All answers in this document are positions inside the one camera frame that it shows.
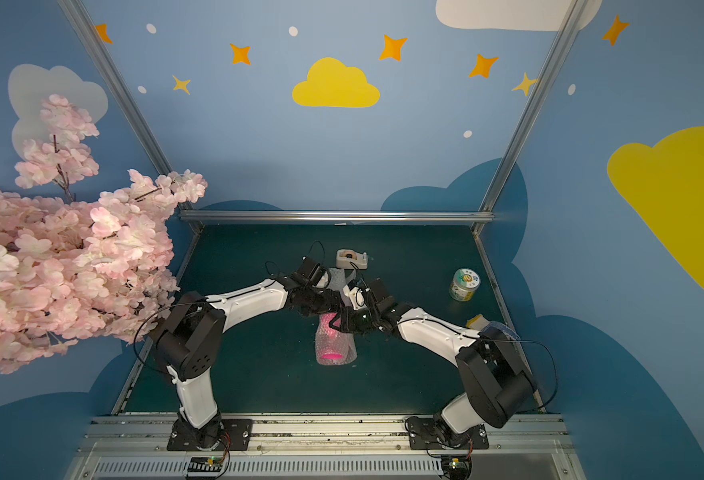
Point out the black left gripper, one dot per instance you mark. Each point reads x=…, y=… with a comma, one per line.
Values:
x=328, y=300

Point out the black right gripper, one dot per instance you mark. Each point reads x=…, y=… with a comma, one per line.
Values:
x=360, y=313

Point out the clear bubble wrap sheet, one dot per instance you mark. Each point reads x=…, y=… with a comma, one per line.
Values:
x=339, y=284

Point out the pink plastic wine glass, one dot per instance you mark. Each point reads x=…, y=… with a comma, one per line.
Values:
x=333, y=348

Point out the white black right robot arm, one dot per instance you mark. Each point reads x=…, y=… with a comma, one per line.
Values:
x=496, y=379

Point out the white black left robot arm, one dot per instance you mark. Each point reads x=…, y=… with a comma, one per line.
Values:
x=187, y=342

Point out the white tape dispenser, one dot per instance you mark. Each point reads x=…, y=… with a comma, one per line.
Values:
x=351, y=259

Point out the small green circuit board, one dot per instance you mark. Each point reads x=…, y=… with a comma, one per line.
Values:
x=211, y=467

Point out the pink cherry blossom tree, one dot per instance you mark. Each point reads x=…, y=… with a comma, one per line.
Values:
x=72, y=270

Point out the aluminium back frame bar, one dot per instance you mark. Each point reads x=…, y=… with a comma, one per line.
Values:
x=300, y=217

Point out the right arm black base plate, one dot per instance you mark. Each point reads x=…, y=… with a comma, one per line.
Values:
x=435, y=434

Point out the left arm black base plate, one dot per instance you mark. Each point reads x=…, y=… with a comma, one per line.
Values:
x=219, y=434

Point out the left aluminium frame post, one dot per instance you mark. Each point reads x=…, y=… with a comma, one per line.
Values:
x=81, y=21

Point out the aluminium frame post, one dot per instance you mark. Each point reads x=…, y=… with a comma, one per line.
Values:
x=81, y=21
x=551, y=67

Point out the aluminium front rail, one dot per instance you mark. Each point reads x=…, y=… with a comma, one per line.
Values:
x=300, y=446

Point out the right aluminium frame post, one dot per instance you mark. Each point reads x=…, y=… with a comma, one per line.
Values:
x=551, y=67

